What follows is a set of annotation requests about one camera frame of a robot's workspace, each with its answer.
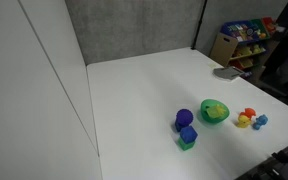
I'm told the blue cube block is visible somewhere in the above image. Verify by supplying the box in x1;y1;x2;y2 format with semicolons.
179;125;199;144

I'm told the green translucent bowl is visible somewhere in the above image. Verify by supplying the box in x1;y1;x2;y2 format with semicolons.
200;98;231;125

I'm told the green cube block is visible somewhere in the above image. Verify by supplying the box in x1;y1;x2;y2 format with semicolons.
177;137;196;152

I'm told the lime green block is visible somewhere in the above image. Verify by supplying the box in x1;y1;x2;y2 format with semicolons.
206;105;222;119

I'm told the purple ball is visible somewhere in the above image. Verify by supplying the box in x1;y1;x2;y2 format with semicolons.
175;108;195;128

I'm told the yellow star toy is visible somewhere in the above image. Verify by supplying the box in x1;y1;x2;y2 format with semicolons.
215;104;228;118

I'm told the grey metal plate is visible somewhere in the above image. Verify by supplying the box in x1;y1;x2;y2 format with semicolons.
212;65;246;82

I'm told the black pole stand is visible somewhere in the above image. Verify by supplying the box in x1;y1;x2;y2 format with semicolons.
190;0;209;51

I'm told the yellow toy figure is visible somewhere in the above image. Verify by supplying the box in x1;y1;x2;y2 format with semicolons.
235;114;253;129

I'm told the orange toy figure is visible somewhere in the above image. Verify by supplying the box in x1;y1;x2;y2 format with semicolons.
239;107;257;120

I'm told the toy shelf with coloured bins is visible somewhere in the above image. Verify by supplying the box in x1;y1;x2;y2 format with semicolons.
209;17;280;79

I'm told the light blue toy figure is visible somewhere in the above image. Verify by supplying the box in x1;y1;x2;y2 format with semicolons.
252;114;269;131

